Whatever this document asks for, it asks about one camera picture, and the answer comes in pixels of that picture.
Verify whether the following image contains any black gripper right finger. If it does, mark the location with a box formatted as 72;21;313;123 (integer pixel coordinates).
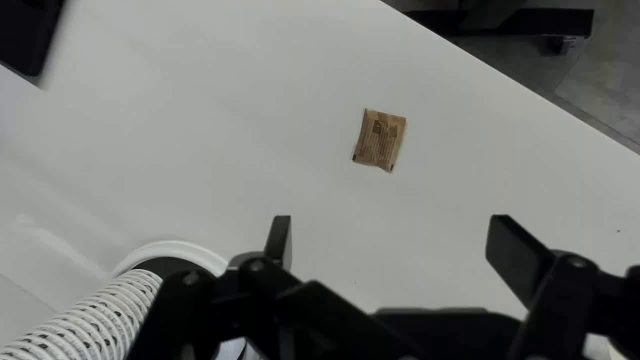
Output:
483;213;640;360

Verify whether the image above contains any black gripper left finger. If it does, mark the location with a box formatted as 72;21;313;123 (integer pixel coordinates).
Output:
126;213;428;360

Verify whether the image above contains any brown paper sachet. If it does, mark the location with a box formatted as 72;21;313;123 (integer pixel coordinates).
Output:
349;106;410;175

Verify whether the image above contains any black wheeled stand base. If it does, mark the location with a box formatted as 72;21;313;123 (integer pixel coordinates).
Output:
382;0;596;55

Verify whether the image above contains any black flat device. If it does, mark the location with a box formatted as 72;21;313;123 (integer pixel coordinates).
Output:
0;0;68;80

